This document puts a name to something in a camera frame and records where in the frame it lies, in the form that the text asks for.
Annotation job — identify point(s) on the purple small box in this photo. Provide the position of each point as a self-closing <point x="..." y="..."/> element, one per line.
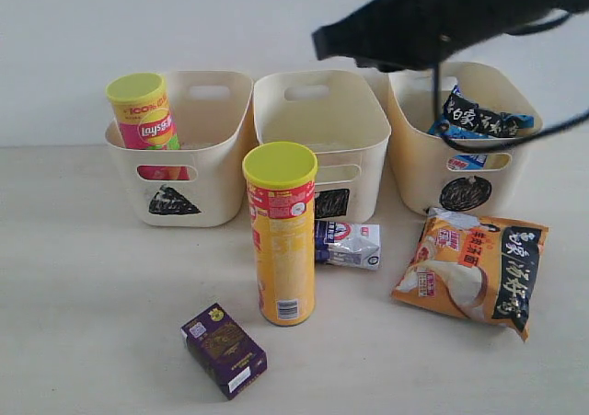
<point x="224" y="350"/>

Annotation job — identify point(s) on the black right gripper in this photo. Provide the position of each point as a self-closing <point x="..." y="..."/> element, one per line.
<point x="397" y="35"/>

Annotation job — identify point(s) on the left cream plastic bin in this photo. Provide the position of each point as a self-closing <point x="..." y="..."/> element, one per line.
<point x="200" y="184"/>

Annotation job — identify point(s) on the middle cream plastic bin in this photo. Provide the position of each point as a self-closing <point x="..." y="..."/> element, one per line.
<point x="336" y="114"/>

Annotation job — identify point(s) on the blue noodle packet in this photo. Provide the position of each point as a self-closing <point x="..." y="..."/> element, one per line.
<point x="465" y="119"/>

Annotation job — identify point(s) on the cream plastic bin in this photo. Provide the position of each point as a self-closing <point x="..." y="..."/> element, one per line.
<point x="428" y="172"/>
<point x="200" y="184"/>
<point x="336" y="114"/>

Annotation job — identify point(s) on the yellow chip canister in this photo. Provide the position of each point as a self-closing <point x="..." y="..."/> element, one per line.
<point x="280" y="178"/>

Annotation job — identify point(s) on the pink chip canister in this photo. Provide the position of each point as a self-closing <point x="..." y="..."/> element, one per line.
<point x="142" y="112"/>

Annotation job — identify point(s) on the orange noodle packet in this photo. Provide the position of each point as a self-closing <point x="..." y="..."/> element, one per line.
<point x="480" y="268"/>

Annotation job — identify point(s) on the right cream plastic bin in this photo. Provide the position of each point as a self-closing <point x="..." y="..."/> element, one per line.
<point x="428" y="172"/>

